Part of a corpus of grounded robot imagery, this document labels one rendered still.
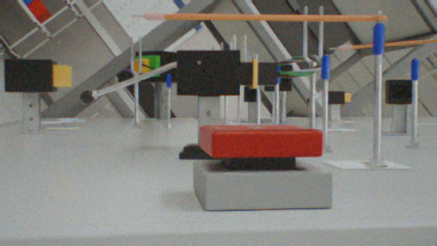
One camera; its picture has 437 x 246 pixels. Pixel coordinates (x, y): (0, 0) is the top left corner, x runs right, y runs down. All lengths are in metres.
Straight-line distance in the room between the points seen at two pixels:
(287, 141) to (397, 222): 0.06
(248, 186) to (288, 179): 0.02
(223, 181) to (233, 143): 0.02
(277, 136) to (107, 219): 0.08
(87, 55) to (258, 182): 8.08
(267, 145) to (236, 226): 0.05
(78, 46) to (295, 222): 8.15
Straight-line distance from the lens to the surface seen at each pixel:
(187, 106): 8.05
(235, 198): 0.24
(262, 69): 0.51
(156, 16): 0.38
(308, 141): 0.25
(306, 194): 0.25
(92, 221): 0.23
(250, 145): 0.24
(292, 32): 1.57
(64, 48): 8.39
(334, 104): 1.24
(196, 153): 0.44
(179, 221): 0.23
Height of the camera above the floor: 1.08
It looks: 4 degrees up
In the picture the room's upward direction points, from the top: 52 degrees clockwise
